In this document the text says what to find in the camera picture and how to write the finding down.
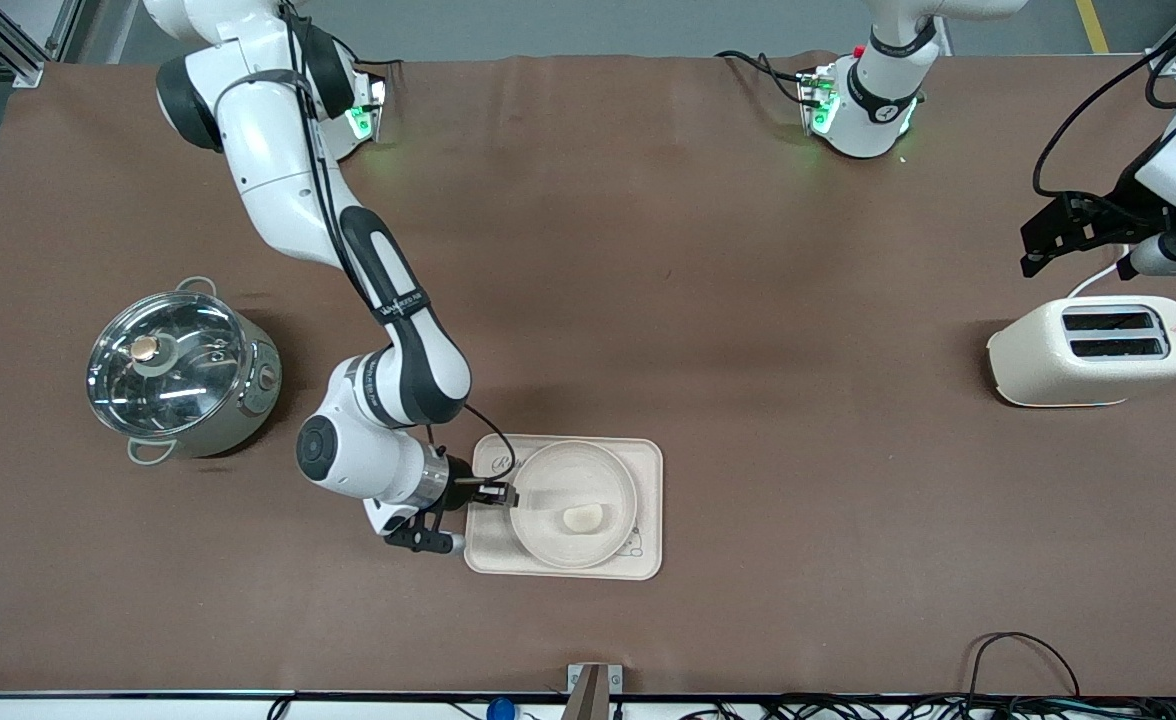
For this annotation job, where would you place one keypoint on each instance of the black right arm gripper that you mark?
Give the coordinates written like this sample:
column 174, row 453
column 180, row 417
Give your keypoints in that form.
column 459, row 481

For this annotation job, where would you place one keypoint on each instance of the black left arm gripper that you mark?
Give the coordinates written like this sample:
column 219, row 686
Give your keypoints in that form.
column 1108, row 212

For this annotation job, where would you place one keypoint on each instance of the round cream plate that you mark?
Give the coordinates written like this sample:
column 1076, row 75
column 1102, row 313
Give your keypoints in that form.
column 568, row 470

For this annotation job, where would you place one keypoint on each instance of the white half-round bun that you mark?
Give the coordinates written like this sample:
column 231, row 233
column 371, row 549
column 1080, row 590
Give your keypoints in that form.
column 583, row 518

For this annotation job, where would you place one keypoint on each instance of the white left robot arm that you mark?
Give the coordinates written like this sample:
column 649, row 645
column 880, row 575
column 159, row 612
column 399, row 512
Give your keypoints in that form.
column 878, row 110

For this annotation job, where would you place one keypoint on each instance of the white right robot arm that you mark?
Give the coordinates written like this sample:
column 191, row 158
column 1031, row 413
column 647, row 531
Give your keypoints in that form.
column 278, row 150

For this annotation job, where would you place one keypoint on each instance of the cream tray with bear print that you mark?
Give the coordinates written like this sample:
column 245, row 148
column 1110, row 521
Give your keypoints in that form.
column 648, row 500

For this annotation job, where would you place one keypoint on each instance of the white two-slot toaster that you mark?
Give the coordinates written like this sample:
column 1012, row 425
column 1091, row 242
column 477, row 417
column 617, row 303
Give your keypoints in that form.
column 1088, row 375

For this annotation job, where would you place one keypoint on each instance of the blue round object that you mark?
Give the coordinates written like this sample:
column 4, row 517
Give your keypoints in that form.
column 501, row 710

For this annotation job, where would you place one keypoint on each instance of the steel electric cooking pot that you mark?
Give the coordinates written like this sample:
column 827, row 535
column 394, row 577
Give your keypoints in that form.
column 248, row 400

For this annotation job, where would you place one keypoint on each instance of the glass pot lid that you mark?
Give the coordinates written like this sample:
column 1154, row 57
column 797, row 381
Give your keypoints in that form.
column 168, row 365

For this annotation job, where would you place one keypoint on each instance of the metal table edge bracket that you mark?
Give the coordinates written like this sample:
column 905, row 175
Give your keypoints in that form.
column 593, row 690

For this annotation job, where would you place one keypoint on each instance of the aluminium frame profile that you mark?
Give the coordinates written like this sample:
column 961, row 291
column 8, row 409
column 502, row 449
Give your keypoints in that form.
column 18, row 40

